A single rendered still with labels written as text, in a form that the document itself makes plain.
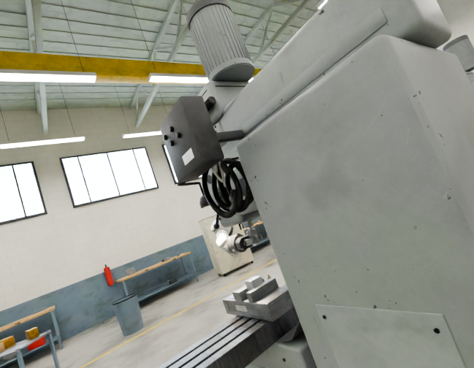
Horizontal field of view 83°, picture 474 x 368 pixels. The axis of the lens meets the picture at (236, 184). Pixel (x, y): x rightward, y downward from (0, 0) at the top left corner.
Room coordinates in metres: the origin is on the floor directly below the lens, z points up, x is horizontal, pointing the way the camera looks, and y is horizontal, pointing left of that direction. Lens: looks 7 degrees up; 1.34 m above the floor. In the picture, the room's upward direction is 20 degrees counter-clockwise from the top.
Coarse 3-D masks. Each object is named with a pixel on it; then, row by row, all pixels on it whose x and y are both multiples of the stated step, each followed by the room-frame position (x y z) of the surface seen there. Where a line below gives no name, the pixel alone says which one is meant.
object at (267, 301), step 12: (264, 288) 1.17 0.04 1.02; (276, 288) 1.20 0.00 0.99; (228, 300) 1.30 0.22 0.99; (252, 300) 1.13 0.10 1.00; (264, 300) 1.11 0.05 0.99; (276, 300) 1.09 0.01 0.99; (288, 300) 1.13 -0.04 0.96; (228, 312) 1.33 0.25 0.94; (240, 312) 1.24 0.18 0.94; (252, 312) 1.17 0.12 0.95; (264, 312) 1.09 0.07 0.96; (276, 312) 1.08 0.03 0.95
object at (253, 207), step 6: (234, 150) 1.01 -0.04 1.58; (228, 156) 1.05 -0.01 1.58; (234, 156) 1.02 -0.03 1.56; (234, 168) 1.04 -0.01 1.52; (240, 174) 1.02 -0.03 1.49; (240, 180) 1.02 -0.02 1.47; (234, 186) 1.07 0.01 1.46; (252, 204) 1.02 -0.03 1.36; (246, 210) 1.06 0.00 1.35; (252, 210) 1.04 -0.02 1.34
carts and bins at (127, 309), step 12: (120, 300) 5.45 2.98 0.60; (132, 300) 5.19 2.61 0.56; (120, 312) 5.09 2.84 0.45; (132, 312) 5.15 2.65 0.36; (120, 324) 5.14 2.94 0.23; (132, 324) 5.13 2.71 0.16; (12, 336) 3.30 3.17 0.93; (36, 336) 3.25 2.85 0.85; (48, 336) 3.37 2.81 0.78; (0, 348) 3.14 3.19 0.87; (12, 348) 3.09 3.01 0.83
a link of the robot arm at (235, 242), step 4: (236, 236) 1.36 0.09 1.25; (240, 236) 1.37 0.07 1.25; (244, 236) 1.38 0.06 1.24; (232, 240) 1.35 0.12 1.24; (236, 240) 1.32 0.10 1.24; (240, 240) 1.27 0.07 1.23; (232, 244) 1.35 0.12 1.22; (236, 244) 1.32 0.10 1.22; (240, 244) 1.27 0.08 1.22; (232, 248) 1.36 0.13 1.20; (236, 248) 1.34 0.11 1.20; (240, 248) 1.28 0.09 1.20; (244, 248) 1.27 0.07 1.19; (236, 252) 1.36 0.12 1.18; (240, 252) 1.35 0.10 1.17
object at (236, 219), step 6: (210, 174) 1.22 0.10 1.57; (210, 180) 1.23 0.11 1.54; (210, 186) 1.25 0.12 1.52; (210, 192) 1.26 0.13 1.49; (258, 210) 1.19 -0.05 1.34; (234, 216) 1.16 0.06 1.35; (240, 216) 1.14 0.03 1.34; (246, 216) 1.15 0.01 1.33; (252, 216) 1.18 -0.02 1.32; (258, 216) 1.21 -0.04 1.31; (222, 222) 1.25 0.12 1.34; (228, 222) 1.22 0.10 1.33; (234, 222) 1.18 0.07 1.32; (240, 222) 1.16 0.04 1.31
